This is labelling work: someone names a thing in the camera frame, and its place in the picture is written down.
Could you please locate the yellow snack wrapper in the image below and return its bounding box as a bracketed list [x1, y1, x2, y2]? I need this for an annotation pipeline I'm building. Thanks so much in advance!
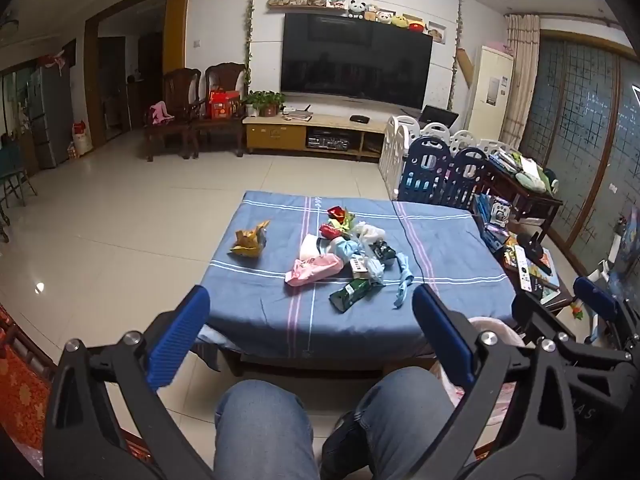
[229, 220, 271, 259]

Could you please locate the dark wooden chair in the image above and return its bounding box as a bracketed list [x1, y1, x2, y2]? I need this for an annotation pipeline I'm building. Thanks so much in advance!
[145, 67, 202, 162]
[190, 62, 248, 158]

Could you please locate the green potted plant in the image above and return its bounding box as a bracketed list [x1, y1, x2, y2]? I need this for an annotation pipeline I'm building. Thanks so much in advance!
[242, 90, 286, 117]

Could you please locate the white remote control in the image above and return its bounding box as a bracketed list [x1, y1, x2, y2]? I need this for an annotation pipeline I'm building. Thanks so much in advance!
[515, 245, 531, 291]

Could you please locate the green vine garland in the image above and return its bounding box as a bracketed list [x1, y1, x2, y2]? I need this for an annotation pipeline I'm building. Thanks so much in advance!
[243, 0, 258, 96]
[448, 0, 463, 111]

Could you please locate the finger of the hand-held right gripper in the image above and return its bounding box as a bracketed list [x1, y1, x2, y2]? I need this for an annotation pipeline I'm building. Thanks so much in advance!
[512, 294, 576, 346]
[573, 276, 640, 346]

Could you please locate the glass sliding door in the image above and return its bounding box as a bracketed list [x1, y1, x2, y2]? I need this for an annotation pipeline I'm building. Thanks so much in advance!
[520, 35, 640, 281]

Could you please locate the large black television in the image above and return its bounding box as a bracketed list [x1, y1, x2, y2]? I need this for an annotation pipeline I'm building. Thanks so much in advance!
[280, 11, 434, 110]

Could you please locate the pink plastic packet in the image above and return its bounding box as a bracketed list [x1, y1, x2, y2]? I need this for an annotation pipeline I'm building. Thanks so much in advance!
[285, 253, 345, 287]

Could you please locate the black audio amplifier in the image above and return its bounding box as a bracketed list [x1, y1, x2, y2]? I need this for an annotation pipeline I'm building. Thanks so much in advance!
[306, 130, 351, 151]

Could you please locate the grey refrigerator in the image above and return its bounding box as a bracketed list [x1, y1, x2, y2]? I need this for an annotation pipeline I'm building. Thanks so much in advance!
[27, 62, 76, 170]

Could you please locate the person's leg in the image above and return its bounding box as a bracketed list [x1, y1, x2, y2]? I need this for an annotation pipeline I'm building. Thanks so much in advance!
[214, 380, 321, 480]
[320, 366, 471, 480]

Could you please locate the blue face mask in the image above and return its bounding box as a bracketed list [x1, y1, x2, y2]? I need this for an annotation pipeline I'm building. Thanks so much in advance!
[391, 252, 415, 309]

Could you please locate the black laptop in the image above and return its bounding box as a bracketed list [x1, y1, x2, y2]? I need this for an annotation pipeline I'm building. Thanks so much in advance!
[419, 105, 460, 128]

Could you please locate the person's right leg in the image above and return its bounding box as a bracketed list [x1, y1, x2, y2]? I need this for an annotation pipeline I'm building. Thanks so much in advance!
[320, 366, 471, 480]

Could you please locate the blue striped tablecloth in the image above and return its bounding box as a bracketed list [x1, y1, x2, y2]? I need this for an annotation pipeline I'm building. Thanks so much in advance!
[200, 190, 516, 361]

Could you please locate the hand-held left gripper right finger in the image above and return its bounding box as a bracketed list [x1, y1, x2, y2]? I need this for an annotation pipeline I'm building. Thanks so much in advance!
[411, 284, 603, 480]

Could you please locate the beige curtain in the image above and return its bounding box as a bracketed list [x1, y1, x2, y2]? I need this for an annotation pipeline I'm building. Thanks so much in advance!
[500, 14, 541, 151]

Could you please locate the white plastic bag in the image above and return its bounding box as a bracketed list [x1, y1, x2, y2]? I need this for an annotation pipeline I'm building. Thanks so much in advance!
[352, 222, 387, 241]

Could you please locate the red white sack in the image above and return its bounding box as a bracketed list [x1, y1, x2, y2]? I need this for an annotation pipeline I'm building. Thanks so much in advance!
[72, 120, 94, 156]

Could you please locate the green metal chair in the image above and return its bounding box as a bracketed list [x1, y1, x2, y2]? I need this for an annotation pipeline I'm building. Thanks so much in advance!
[0, 132, 38, 211]

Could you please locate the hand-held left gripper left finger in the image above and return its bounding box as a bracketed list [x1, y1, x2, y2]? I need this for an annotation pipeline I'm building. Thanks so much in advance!
[42, 285, 216, 480]

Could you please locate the black crumpled packet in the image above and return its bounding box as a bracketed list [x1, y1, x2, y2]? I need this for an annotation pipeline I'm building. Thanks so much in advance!
[372, 241, 398, 266]

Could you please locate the bin with pink liner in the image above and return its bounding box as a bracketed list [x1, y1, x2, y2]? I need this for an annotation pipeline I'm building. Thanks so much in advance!
[430, 316, 526, 461]

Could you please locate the green snack packet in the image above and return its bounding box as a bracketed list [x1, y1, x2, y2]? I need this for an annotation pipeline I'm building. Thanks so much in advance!
[329, 280, 386, 313]

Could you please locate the pale blue plastic bag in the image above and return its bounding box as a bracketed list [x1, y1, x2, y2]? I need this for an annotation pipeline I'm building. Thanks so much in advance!
[362, 255, 386, 281]

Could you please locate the blue baby fence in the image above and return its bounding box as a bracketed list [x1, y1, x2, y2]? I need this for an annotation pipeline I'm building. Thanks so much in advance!
[397, 135, 493, 208]

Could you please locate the white standing air conditioner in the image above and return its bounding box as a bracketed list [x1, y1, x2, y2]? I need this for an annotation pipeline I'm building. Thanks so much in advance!
[465, 45, 515, 143]

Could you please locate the dark wooden side table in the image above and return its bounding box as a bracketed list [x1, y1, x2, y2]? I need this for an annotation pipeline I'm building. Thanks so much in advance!
[475, 157, 563, 241]

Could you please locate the pink cloth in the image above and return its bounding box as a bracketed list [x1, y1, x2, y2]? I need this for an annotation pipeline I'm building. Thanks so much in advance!
[148, 101, 175, 126]

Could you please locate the toy camera box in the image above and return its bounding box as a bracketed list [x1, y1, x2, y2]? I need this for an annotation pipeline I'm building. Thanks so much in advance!
[487, 197, 512, 226]

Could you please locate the light wooden tv cabinet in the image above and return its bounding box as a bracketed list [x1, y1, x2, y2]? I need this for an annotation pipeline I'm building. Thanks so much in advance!
[242, 112, 388, 161]

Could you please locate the red gift box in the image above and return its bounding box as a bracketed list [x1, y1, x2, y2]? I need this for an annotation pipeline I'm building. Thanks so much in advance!
[207, 89, 242, 120]

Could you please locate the person's left leg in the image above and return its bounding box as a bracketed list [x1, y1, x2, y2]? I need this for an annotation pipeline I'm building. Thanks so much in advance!
[214, 380, 321, 480]

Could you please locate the white baby fence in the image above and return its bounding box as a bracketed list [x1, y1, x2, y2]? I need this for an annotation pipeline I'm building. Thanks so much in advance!
[378, 115, 493, 196]

